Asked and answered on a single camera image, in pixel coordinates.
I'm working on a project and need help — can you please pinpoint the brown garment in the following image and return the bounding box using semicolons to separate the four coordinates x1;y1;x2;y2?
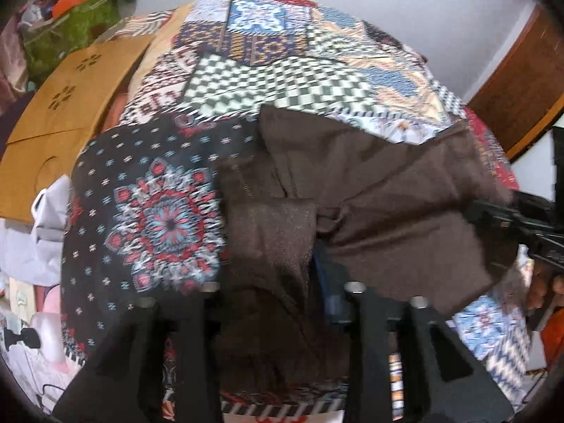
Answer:
216;106;517;392

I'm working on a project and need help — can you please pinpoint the white clothes pile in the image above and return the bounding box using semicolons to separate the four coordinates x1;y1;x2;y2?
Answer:
1;175;80;413

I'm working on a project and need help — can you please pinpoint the person's right hand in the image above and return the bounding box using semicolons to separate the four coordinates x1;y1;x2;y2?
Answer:
526;261;564;309

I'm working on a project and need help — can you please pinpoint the brown wooden door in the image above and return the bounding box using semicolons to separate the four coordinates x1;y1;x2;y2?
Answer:
470;5;563;161

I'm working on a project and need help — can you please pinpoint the patchwork patterned bedsheet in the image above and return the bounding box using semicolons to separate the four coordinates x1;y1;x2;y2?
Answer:
60;0;531;422

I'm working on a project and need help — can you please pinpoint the wooden folding lap table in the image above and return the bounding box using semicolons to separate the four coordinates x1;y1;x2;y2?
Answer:
0;4;195;225

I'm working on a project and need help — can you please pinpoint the green patterned storage box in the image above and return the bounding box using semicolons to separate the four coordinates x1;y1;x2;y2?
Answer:
22;0;119;83

